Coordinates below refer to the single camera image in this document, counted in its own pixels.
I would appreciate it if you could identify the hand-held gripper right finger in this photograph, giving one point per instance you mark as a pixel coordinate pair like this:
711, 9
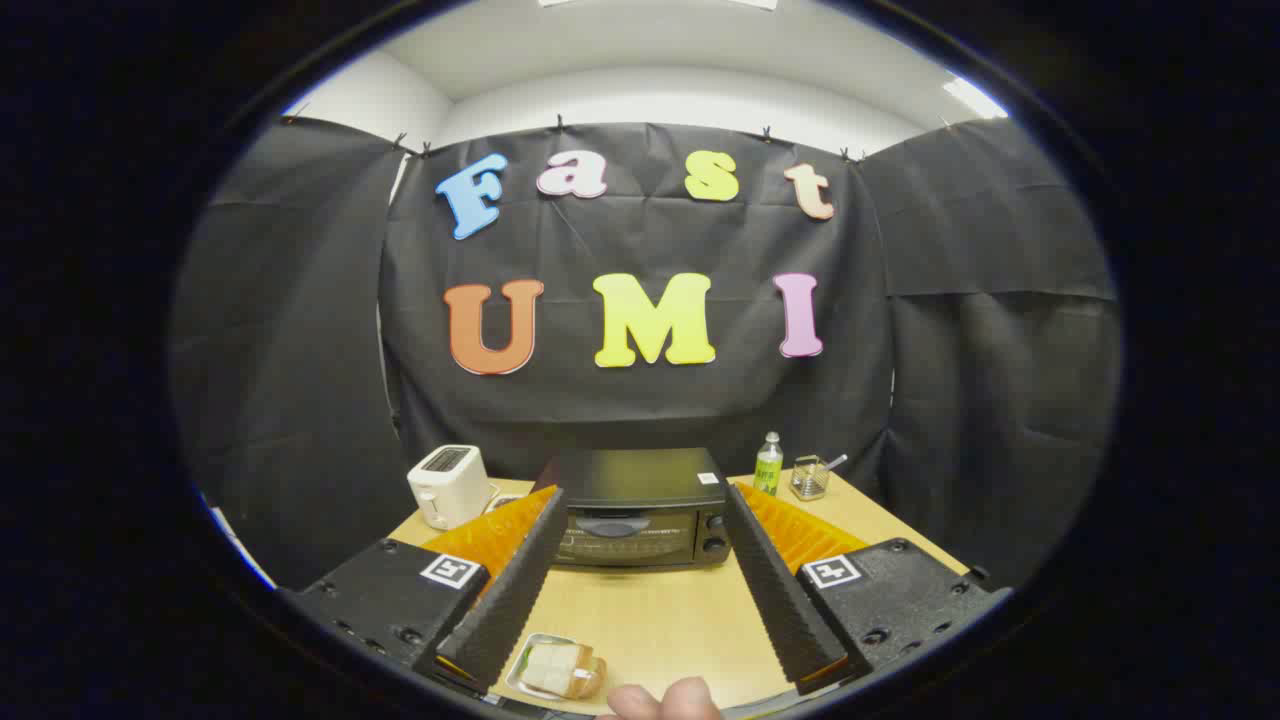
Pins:
775, 580

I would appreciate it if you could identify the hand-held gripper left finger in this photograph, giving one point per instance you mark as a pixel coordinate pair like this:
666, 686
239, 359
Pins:
520, 580

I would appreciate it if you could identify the white bread sandwich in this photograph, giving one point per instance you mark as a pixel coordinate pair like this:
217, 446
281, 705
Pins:
560, 670

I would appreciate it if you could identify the black toaster oven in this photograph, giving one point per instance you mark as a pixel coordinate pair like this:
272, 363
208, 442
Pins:
640, 480

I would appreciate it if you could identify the white pop-up toaster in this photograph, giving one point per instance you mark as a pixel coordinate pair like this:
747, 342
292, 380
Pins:
447, 487

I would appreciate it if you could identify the white rectangular tray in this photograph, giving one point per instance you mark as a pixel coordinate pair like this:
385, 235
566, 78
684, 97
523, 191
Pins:
514, 675

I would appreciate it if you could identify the green label plastic bottle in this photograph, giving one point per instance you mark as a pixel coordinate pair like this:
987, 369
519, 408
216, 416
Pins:
768, 468

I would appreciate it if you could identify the ceiling light panel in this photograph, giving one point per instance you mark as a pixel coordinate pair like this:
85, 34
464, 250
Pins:
975, 98

